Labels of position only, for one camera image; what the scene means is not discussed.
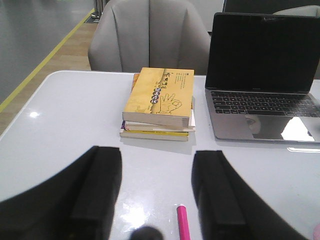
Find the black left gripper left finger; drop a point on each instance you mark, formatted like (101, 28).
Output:
(78, 203)

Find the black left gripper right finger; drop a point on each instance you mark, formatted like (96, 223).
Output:
(228, 208)

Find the pink highlighter pen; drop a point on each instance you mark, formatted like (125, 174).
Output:
(183, 224)

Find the bottom yellow book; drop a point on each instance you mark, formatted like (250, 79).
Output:
(154, 135)

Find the yellow book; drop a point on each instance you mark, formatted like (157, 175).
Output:
(161, 96)
(154, 135)

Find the yellow top book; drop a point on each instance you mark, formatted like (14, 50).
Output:
(161, 96)

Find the grey open laptop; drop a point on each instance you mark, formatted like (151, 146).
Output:
(260, 72)

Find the grey left armchair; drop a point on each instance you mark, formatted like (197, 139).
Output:
(133, 34)

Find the grey armchair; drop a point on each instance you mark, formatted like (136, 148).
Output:
(133, 34)
(304, 11)

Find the grey right armchair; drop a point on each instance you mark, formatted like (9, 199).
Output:
(304, 11)

